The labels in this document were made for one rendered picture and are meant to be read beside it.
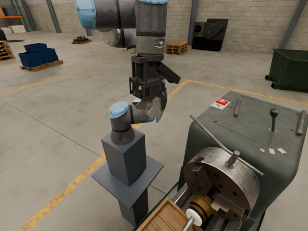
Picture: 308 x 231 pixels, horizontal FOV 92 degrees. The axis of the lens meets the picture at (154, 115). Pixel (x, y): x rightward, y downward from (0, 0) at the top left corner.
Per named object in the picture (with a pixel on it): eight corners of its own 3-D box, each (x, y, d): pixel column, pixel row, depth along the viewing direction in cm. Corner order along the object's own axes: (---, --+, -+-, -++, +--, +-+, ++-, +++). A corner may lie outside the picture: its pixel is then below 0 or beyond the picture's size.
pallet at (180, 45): (173, 48, 871) (173, 40, 847) (187, 50, 839) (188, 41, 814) (164, 53, 780) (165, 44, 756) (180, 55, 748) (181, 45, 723)
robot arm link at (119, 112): (111, 119, 94) (107, 101, 86) (132, 117, 96) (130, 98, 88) (110, 132, 84) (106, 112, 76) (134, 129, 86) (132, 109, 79)
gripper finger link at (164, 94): (153, 109, 48) (151, 82, 45) (157, 107, 49) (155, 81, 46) (164, 112, 45) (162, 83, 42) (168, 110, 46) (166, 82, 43)
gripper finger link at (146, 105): (132, 116, 52) (134, 93, 46) (145, 111, 56) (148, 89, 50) (137, 121, 50) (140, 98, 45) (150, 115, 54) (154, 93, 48)
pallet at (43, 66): (50, 61, 652) (42, 41, 607) (63, 63, 626) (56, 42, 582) (21, 68, 560) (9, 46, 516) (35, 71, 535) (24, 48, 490)
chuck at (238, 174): (187, 173, 92) (201, 138, 72) (239, 216, 75) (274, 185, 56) (178, 183, 86) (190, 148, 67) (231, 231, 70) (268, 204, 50)
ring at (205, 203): (198, 186, 65) (186, 201, 60) (218, 201, 60) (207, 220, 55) (195, 196, 71) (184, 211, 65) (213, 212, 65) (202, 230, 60)
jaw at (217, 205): (222, 186, 67) (252, 204, 59) (221, 194, 69) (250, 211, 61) (210, 205, 60) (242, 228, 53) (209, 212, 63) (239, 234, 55)
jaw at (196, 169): (207, 179, 72) (197, 158, 71) (217, 181, 68) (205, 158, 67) (195, 196, 65) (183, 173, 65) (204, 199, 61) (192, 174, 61)
